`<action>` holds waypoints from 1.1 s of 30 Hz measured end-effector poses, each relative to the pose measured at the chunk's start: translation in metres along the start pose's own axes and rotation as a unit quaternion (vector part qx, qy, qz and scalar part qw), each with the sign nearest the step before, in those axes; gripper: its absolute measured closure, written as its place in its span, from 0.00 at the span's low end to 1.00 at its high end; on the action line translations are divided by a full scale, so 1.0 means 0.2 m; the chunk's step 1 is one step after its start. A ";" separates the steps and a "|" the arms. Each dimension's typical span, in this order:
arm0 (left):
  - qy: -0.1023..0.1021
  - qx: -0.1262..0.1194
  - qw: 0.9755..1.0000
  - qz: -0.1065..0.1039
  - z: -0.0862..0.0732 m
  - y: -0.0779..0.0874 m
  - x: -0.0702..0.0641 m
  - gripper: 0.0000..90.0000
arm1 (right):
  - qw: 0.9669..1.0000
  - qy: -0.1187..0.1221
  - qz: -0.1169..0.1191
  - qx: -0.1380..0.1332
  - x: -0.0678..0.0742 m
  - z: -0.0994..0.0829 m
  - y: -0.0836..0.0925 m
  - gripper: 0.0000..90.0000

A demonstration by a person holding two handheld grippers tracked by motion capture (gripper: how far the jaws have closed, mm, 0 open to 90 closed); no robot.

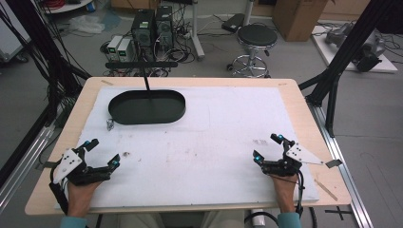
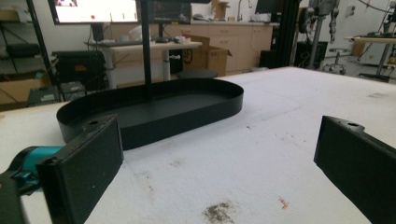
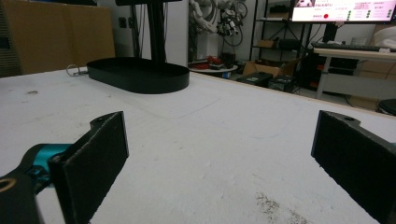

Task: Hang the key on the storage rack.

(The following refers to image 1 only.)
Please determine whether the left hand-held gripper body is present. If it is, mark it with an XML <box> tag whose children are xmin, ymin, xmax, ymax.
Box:
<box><xmin>52</xmin><ymin>148</ymin><xmax>112</xmax><ymax>187</ymax></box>

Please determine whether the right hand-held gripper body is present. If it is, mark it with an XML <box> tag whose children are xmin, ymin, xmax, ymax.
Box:
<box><xmin>260</xmin><ymin>142</ymin><xmax>324</xmax><ymax>178</ymax></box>

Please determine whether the person's left hand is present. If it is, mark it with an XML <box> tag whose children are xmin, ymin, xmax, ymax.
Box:
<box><xmin>67</xmin><ymin>180</ymin><xmax>103</xmax><ymax>219</ymax></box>

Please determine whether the person's right hand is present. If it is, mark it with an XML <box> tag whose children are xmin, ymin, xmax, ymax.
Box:
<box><xmin>271</xmin><ymin>174</ymin><xmax>299</xmax><ymax>214</ymax></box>

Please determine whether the grey tape tab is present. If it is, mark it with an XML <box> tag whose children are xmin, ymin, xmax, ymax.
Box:
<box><xmin>324</xmin><ymin>159</ymin><xmax>344</xmax><ymax>169</ymax></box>
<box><xmin>34</xmin><ymin>161</ymin><xmax>59</xmax><ymax>170</ymax></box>

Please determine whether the thin wooden strip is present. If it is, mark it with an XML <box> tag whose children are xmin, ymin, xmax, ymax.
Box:
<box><xmin>314</xmin><ymin>178</ymin><xmax>339</xmax><ymax>202</ymax></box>

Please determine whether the white foam mat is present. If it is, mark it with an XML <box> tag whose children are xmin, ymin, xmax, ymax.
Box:
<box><xmin>54</xmin><ymin>85</ymin><xmax>320</xmax><ymax>211</ymax></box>

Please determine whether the white cylinder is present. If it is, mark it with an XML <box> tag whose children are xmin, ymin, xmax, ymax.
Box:
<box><xmin>250</xmin><ymin>208</ymin><xmax>266</xmax><ymax>228</ymax></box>

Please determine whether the black oval tray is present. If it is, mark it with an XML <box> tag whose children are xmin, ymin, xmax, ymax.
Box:
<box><xmin>107</xmin><ymin>89</ymin><xmax>187</xmax><ymax>125</ymax></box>

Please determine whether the black tape cross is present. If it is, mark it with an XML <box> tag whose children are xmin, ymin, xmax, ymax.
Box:
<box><xmin>324</xmin><ymin>206</ymin><xmax>354</xmax><ymax>221</ymax></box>

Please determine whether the white power supply unit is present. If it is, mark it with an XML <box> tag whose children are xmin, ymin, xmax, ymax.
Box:
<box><xmin>117</xmin><ymin>38</ymin><xmax>133</xmax><ymax>63</ymax></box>
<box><xmin>106</xmin><ymin>34</ymin><xmax>124</xmax><ymax>62</ymax></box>

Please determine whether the light wooden table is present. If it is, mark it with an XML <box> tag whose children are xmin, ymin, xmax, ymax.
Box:
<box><xmin>24</xmin><ymin>76</ymin><xmax>353</xmax><ymax>217</ymax></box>

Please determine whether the black round stool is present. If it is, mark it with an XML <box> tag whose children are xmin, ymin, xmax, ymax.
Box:
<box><xmin>226</xmin><ymin>24</ymin><xmax>278</xmax><ymax>79</ymax></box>

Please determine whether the white board with grey devices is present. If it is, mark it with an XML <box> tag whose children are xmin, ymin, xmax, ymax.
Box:
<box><xmin>311</xmin><ymin>22</ymin><xmax>399</xmax><ymax>74</ymax></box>

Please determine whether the brown cardboard box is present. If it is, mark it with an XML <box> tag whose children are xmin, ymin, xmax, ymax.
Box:
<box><xmin>272</xmin><ymin>0</ymin><xmax>330</xmax><ymax>43</ymax></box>

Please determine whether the clear plastic bag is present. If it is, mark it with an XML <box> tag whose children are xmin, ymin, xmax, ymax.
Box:
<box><xmin>67</xmin><ymin>14</ymin><xmax>106</xmax><ymax>35</ymax></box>

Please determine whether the black flat case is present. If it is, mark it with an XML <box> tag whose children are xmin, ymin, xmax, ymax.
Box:
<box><xmin>221</xmin><ymin>12</ymin><xmax>246</xmax><ymax>33</ymax></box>

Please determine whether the black computer tower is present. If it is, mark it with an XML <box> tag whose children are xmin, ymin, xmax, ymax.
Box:
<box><xmin>154</xmin><ymin>5</ymin><xmax>175</xmax><ymax>50</ymax></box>
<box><xmin>130</xmin><ymin>9</ymin><xmax>157</xmax><ymax>49</ymax></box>

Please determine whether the white desk leg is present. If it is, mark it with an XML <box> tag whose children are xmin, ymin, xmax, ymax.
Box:
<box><xmin>189</xmin><ymin>0</ymin><xmax>206</xmax><ymax>62</ymax></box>

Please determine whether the aluminium rail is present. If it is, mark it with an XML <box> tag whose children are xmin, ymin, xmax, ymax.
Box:
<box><xmin>0</xmin><ymin>124</ymin><xmax>56</xmax><ymax>214</ymax></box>
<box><xmin>307</xmin><ymin>103</ymin><xmax>375</xmax><ymax>228</ymax></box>

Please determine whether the black metal frame post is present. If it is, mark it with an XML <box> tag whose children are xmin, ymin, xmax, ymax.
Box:
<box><xmin>297</xmin><ymin>0</ymin><xmax>403</xmax><ymax>139</ymax></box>
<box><xmin>0</xmin><ymin>0</ymin><xmax>93</xmax><ymax>127</ymax></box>

